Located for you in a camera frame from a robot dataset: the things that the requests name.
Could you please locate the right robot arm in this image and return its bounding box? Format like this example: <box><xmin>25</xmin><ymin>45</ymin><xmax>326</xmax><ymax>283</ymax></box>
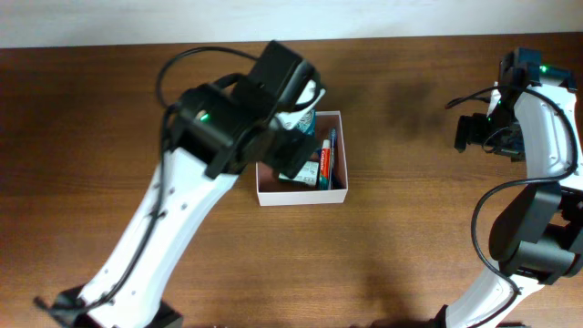
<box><xmin>434</xmin><ymin>64</ymin><xmax>582</xmax><ymax>327</ymax></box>

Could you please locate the green white soap box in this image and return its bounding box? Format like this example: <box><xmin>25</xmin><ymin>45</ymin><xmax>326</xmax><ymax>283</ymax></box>
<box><xmin>278</xmin><ymin>161</ymin><xmax>320</xmax><ymax>187</ymax></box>

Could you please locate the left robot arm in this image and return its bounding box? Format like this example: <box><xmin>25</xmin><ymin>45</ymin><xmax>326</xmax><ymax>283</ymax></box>
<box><xmin>45</xmin><ymin>74</ymin><xmax>324</xmax><ymax>327</ymax></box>

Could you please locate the white open cardboard box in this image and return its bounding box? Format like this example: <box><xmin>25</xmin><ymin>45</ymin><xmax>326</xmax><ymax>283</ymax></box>
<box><xmin>255</xmin><ymin>111</ymin><xmax>348</xmax><ymax>206</ymax></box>

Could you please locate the Colgate toothpaste tube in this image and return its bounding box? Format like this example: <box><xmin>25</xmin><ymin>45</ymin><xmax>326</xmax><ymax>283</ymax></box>
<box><xmin>318</xmin><ymin>139</ymin><xmax>332</xmax><ymax>190</ymax></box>

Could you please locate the blue white toothbrush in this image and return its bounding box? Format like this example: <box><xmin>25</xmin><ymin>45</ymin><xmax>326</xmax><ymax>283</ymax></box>
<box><xmin>328</xmin><ymin>128</ymin><xmax>337</xmax><ymax>190</ymax></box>

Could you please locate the green mouthwash bottle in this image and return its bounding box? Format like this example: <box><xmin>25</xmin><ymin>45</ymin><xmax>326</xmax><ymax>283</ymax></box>
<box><xmin>296</xmin><ymin>108</ymin><xmax>316</xmax><ymax>136</ymax></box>

